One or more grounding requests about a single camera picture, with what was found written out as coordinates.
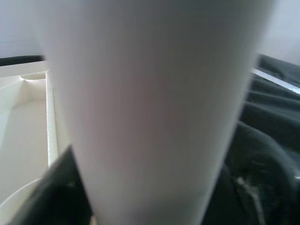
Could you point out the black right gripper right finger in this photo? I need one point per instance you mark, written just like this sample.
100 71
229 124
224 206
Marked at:
257 187

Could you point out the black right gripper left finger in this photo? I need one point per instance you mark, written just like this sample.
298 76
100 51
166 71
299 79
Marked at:
58 194

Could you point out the cream plastic table top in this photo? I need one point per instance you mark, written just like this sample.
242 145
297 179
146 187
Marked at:
23 129

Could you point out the white plastic table leg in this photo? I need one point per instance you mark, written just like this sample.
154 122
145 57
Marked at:
152 105

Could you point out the black table cloth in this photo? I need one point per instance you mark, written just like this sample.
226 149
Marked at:
274 105

